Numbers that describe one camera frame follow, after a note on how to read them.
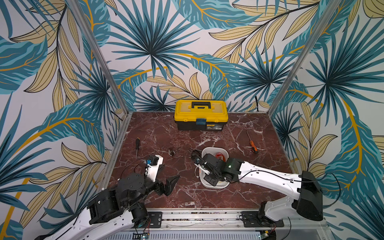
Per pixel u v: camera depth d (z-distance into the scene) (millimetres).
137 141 1005
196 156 957
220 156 933
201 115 977
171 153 928
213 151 928
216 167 575
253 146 997
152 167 513
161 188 525
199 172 858
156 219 733
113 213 435
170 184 533
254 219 716
